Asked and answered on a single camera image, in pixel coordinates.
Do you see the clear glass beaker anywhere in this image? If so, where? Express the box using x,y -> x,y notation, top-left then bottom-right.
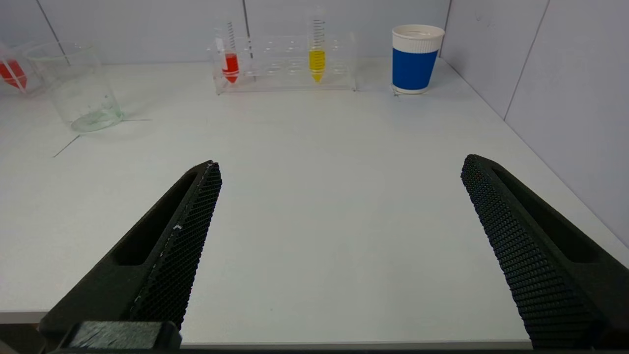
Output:
24,42 -> 124,133

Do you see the red pigment test tube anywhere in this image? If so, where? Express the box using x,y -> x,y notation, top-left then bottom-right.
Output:
0,44 -> 30,94

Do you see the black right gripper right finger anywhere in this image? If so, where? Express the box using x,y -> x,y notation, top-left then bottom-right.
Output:
460,154 -> 629,351

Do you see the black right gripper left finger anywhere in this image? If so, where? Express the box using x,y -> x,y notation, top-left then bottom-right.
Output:
38,160 -> 223,345

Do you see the yellow pigment test tube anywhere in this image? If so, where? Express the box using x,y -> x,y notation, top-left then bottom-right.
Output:
308,7 -> 327,83

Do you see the red pigment tube white label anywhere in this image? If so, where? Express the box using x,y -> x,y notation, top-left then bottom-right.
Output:
214,21 -> 241,84

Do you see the blue white paper cup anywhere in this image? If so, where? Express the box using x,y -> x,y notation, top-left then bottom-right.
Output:
391,25 -> 446,95

